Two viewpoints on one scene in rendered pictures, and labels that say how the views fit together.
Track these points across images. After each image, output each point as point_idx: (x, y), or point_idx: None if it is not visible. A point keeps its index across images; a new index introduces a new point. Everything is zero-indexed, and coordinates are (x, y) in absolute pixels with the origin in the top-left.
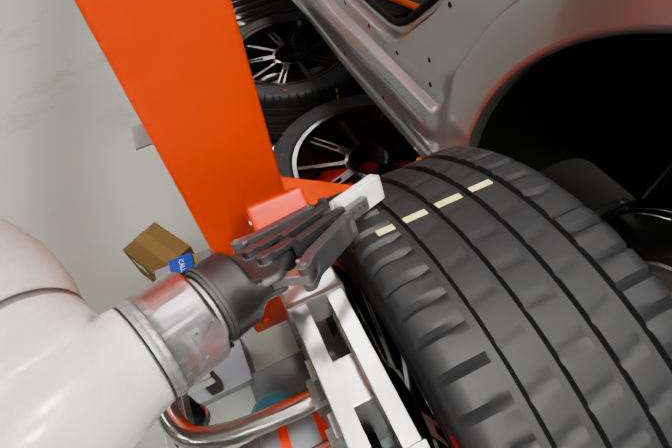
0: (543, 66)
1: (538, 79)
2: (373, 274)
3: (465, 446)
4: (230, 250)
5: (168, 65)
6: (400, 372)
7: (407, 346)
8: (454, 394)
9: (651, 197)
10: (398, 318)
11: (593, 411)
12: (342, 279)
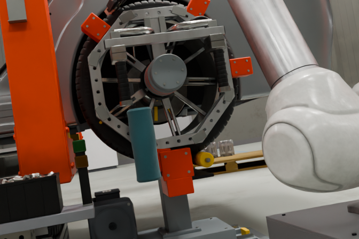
0: (80, 43)
1: (76, 56)
2: (134, 5)
3: (174, 4)
4: (57, 85)
5: None
6: (148, 64)
7: (152, 6)
8: (165, 0)
9: (115, 111)
10: (147, 2)
11: None
12: (102, 80)
